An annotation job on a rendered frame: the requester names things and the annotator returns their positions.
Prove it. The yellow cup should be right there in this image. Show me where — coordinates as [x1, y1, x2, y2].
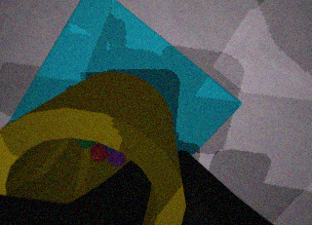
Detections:
[0, 71, 186, 225]

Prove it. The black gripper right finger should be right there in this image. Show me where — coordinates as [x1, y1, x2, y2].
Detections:
[177, 150, 273, 225]

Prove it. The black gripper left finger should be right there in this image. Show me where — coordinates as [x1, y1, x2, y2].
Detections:
[0, 160, 152, 225]

